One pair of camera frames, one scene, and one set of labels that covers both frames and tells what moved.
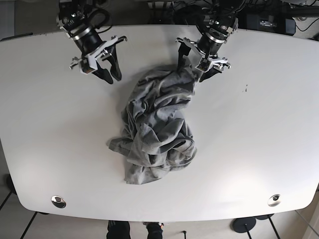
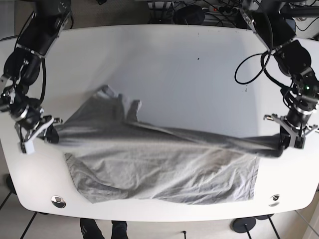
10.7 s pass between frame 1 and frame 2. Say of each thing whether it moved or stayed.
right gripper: moved
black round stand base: stayed
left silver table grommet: stayed
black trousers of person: moved
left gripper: moved
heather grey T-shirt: moved
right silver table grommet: stayed
